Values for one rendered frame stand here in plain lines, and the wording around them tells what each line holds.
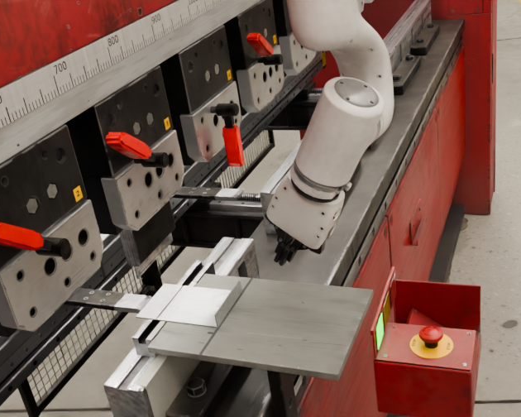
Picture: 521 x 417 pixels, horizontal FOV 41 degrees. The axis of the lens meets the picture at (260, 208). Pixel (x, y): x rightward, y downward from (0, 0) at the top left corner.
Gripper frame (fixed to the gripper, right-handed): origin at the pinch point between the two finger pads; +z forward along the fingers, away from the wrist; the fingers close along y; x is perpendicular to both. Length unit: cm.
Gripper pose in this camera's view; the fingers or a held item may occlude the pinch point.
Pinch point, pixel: (285, 251)
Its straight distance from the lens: 111.8
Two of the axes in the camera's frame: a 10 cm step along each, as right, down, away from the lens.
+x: -5.4, 4.8, -7.0
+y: -8.0, -5.5, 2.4
